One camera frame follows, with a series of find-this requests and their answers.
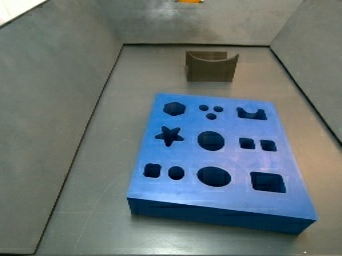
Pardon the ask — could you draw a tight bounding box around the yellow arch object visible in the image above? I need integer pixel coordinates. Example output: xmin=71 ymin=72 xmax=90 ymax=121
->
xmin=176 ymin=0 xmax=205 ymax=3

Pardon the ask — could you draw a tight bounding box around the blue foam shape board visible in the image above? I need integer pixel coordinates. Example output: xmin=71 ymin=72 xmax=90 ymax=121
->
xmin=128 ymin=94 xmax=319 ymax=234

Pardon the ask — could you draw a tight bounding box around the black fixture stand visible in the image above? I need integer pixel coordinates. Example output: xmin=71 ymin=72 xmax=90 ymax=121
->
xmin=186 ymin=51 xmax=240 ymax=82

